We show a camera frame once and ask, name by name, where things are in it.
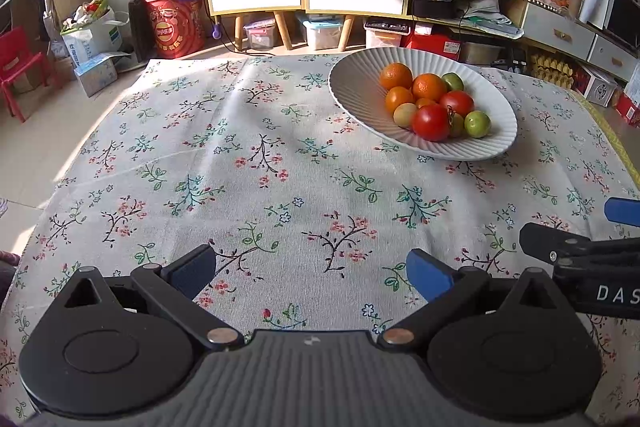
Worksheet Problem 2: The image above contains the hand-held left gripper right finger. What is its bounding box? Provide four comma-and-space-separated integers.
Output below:
377, 249, 559, 352

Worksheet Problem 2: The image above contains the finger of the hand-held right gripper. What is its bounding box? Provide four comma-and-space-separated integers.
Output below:
604, 198, 640, 228
519, 222, 640, 264

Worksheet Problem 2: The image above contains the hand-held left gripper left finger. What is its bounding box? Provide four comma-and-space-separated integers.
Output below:
64, 244, 244, 352

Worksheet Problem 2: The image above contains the red tomato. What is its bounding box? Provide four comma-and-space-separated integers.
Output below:
412, 104, 451, 142
439, 90, 475, 118

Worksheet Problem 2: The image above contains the yellow-green plum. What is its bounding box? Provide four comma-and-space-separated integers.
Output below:
393, 102, 418, 128

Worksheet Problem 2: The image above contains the orange mandarin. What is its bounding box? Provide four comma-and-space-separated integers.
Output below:
379, 62, 414, 92
384, 86, 416, 114

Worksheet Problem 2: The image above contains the orange tomato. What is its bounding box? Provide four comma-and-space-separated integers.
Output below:
412, 73, 448, 104

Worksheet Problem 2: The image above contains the white ribbed plate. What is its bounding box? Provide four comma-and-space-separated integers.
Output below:
327, 48, 519, 162

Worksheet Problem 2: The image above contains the floral tablecloth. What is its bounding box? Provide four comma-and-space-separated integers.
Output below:
0, 53, 640, 427

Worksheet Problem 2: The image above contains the red and white carton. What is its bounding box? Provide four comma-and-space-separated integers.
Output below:
574, 65, 619, 108

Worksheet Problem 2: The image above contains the yellow egg carton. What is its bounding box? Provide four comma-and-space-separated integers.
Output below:
528, 52, 576, 89

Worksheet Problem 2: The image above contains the long white drawer cabinet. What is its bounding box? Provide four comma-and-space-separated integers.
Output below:
519, 1, 640, 81

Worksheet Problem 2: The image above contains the black microwave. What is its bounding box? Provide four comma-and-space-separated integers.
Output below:
602, 0, 640, 53

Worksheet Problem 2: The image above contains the tissue box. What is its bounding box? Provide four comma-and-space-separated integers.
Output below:
73, 51, 131, 98

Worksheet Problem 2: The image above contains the red box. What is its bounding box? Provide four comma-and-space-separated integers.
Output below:
402, 24, 464, 60

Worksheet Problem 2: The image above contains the red round drum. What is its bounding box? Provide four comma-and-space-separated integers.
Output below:
143, 0, 207, 60

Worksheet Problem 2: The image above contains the clear storage box black lid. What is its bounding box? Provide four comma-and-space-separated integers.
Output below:
363, 19, 411, 50

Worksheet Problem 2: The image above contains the white bag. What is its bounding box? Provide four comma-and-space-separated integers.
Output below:
60, 0, 126, 68

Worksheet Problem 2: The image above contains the black heater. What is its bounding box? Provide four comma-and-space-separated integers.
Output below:
128, 0, 151, 53

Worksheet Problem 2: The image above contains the clear storage box blue lid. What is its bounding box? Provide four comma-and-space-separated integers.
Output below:
297, 14, 345, 52

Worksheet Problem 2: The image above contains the red plastic chair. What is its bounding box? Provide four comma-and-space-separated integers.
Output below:
0, 26, 56, 124

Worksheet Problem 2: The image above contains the black bag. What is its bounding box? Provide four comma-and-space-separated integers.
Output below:
409, 0, 459, 20

